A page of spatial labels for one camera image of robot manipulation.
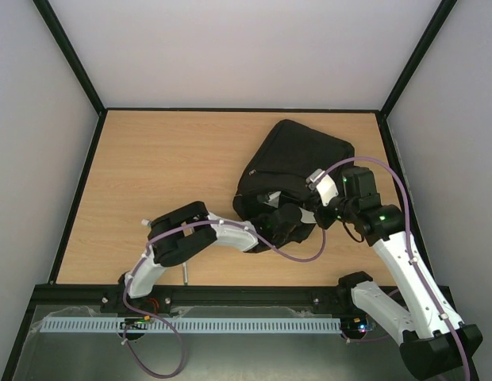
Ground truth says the black student backpack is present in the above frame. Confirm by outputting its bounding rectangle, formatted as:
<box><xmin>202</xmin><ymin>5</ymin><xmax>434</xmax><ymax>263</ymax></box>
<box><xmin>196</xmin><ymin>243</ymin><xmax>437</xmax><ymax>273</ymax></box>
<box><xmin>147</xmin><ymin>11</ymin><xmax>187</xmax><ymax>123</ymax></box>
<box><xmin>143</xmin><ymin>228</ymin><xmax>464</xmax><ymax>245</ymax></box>
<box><xmin>233</xmin><ymin>119</ymin><xmax>355</xmax><ymax>221</ymax></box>

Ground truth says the white fabric pouch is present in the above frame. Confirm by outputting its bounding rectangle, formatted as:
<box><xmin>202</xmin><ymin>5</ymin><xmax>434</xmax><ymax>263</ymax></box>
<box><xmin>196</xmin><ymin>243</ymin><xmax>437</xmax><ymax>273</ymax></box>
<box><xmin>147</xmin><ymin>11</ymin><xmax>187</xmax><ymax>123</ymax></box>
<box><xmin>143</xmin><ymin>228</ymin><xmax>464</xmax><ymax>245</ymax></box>
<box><xmin>257</xmin><ymin>191</ymin><xmax>281</xmax><ymax>208</ymax></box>

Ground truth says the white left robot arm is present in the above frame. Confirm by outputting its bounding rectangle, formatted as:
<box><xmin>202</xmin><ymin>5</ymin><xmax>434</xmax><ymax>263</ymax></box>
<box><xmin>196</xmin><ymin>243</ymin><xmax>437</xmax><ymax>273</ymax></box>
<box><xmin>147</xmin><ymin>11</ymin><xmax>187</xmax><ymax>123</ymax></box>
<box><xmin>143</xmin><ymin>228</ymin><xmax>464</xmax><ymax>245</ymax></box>
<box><xmin>124</xmin><ymin>201</ymin><xmax>313</xmax><ymax>299</ymax></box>

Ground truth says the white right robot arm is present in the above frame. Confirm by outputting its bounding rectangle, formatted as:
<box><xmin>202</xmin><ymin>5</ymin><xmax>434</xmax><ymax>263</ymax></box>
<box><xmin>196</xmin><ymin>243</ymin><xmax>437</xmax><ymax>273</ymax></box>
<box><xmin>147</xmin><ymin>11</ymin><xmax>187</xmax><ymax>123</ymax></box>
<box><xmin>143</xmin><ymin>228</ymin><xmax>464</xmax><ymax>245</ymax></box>
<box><xmin>306</xmin><ymin>167</ymin><xmax>482</xmax><ymax>380</ymax></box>

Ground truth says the blue cap white marker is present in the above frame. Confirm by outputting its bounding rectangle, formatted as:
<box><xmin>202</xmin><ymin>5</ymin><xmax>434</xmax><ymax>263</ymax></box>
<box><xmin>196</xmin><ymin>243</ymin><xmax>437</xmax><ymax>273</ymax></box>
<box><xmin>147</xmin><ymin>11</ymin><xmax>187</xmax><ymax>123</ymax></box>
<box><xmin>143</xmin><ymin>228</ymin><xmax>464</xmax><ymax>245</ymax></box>
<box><xmin>182</xmin><ymin>262</ymin><xmax>189</xmax><ymax>286</ymax></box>

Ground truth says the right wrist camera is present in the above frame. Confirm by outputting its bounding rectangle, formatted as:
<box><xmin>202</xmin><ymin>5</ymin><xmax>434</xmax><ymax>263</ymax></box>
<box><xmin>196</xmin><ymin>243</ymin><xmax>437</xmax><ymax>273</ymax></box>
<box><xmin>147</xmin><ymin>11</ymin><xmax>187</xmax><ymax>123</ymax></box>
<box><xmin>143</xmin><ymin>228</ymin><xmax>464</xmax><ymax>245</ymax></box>
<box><xmin>306</xmin><ymin>168</ymin><xmax>339</xmax><ymax>206</ymax></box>

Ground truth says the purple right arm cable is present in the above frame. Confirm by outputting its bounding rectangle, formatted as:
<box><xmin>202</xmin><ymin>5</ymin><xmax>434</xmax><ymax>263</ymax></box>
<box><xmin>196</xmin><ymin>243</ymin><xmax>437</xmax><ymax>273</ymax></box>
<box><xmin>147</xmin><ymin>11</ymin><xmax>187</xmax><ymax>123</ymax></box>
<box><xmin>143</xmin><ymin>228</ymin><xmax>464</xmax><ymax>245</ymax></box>
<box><xmin>323</xmin><ymin>156</ymin><xmax>471</xmax><ymax>381</ymax></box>

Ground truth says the light blue cable duct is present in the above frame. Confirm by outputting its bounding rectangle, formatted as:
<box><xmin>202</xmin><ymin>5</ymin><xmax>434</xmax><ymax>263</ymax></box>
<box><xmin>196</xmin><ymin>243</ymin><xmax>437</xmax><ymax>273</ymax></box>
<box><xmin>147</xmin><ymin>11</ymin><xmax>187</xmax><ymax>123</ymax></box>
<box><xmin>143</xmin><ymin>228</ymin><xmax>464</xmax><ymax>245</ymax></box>
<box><xmin>40</xmin><ymin>317</ymin><xmax>341</xmax><ymax>334</ymax></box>

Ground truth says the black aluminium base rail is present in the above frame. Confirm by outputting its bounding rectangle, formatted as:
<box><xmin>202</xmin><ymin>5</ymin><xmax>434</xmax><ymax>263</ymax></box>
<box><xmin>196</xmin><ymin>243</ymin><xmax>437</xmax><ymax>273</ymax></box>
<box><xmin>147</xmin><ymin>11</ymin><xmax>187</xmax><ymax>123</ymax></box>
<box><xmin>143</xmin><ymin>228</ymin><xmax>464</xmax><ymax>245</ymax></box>
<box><xmin>29</xmin><ymin>284</ymin><xmax>352</xmax><ymax>314</ymax></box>

